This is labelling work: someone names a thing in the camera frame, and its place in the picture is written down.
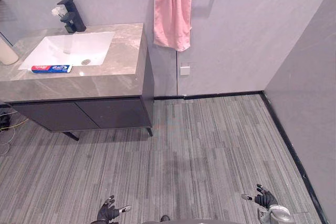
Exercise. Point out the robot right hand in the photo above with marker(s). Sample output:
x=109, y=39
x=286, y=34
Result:
x=266, y=199

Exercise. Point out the beige mug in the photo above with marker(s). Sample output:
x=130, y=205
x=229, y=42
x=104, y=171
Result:
x=7, y=52

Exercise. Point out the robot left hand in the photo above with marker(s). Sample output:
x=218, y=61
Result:
x=107, y=214

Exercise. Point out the metal sink drain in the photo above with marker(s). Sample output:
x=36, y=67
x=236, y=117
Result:
x=85, y=62

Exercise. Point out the pink towel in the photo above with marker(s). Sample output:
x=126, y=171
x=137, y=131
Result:
x=172, y=11

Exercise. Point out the dark robot left foot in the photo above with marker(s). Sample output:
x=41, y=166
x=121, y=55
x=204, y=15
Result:
x=165, y=218

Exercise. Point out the red blue toothpaste tube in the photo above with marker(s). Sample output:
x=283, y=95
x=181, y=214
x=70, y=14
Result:
x=51, y=68

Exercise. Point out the grey marble vanity cabinet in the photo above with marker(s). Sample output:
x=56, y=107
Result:
x=105, y=113

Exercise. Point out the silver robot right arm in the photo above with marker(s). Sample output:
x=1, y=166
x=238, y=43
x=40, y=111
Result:
x=278, y=216

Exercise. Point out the white wall outlet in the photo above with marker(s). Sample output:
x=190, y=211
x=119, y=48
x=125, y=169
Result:
x=184, y=70

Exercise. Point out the black floor stand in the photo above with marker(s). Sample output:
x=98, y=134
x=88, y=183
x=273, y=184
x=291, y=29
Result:
x=4, y=121

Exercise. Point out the grey robot torso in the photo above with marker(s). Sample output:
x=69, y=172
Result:
x=183, y=221

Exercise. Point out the black faucet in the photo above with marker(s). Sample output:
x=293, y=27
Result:
x=76, y=16

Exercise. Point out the black baseboard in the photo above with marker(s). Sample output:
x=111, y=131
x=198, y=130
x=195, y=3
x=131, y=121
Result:
x=288, y=148
x=223, y=94

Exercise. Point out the white sink basin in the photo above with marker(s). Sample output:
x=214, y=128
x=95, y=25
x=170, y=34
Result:
x=78, y=48

